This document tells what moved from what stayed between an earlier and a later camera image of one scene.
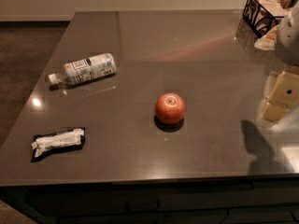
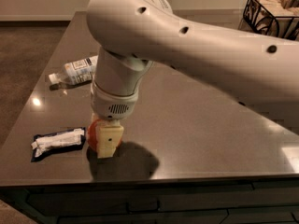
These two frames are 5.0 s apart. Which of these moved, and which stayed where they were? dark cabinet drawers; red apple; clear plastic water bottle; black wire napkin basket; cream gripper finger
Moved: cream gripper finger; red apple
Stayed: clear plastic water bottle; black wire napkin basket; dark cabinet drawers
